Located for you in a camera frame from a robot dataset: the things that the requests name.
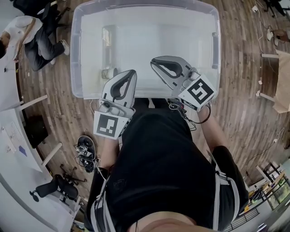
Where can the white power adapter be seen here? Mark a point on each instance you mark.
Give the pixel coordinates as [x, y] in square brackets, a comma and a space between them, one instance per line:
[255, 9]

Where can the person's right forearm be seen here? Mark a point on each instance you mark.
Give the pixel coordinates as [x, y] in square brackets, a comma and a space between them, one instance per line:
[215, 136]

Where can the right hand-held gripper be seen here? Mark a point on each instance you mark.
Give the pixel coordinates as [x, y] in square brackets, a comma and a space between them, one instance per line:
[200, 90]

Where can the white paper cup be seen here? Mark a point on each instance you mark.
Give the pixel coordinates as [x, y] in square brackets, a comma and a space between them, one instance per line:
[108, 73]

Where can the clear plastic storage bin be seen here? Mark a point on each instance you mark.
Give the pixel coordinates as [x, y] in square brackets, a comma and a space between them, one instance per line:
[147, 34]

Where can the purple flat piece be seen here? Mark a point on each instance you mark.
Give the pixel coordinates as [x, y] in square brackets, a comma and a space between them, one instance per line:
[22, 151]

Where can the white desk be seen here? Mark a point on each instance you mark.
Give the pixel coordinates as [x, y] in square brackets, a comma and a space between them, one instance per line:
[6, 86]
[22, 163]
[27, 215]

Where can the person's black shirt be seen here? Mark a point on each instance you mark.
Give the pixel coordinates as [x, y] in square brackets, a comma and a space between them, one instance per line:
[158, 158]

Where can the light wooden table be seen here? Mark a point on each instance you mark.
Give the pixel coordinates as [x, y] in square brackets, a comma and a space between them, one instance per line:
[284, 79]

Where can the person's left forearm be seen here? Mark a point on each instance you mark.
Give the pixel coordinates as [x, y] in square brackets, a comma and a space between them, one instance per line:
[108, 154]

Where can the person's head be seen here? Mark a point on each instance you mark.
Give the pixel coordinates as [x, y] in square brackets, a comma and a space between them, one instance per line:
[163, 224]

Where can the black bag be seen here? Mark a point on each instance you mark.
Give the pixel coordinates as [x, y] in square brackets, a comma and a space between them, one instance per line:
[36, 133]

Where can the grey chest harness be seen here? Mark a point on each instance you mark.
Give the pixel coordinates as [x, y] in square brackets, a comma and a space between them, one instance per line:
[233, 197]

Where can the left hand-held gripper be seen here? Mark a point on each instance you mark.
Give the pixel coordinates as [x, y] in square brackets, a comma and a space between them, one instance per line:
[106, 124]

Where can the metal shelf with items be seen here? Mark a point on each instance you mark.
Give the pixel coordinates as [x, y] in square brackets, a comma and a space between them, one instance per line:
[276, 194]

